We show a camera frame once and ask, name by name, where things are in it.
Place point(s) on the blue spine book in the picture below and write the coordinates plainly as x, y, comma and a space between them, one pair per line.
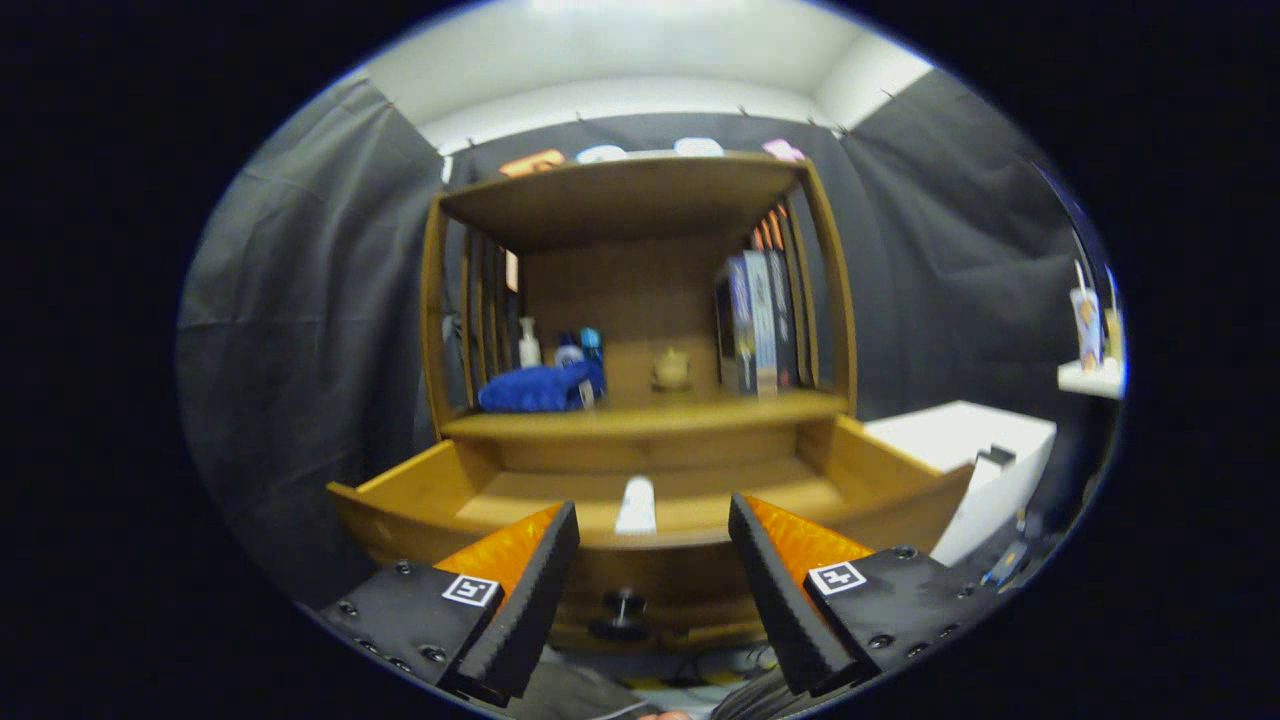
740, 320

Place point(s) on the black drawer knob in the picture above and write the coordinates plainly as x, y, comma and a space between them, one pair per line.
620, 625

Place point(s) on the brown drink cup with straw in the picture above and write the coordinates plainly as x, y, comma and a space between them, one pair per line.
1112, 335

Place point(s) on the teal bottle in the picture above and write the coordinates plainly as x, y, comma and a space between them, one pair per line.
591, 343

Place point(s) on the beige lidded teacup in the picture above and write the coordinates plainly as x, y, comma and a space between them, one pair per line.
671, 372

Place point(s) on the small white shelf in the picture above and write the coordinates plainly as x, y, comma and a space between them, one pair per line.
1088, 380

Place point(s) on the wooden cabinet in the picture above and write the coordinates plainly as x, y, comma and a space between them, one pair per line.
620, 290

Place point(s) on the white table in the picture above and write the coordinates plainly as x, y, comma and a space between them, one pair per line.
960, 440

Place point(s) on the black spine book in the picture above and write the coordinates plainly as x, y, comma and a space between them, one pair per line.
785, 320

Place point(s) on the blue towel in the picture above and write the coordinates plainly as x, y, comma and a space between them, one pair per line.
535, 390

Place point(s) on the blue white lotion bottle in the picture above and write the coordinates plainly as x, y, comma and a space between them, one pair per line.
568, 354

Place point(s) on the white green tube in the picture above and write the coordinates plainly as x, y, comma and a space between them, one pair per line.
636, 505

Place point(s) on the white spine book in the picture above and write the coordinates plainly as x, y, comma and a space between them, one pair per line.
762, 320

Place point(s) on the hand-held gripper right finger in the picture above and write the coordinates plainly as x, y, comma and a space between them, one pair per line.
780, 600

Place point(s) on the white pump bottle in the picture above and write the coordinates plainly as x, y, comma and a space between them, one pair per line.
529, 350

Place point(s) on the small black clip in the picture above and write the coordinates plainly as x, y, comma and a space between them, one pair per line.
997, 456

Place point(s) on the wooden countertop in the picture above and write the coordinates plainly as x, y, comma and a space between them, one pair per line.
680, 412

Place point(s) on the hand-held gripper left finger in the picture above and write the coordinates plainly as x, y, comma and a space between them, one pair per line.
530, 600

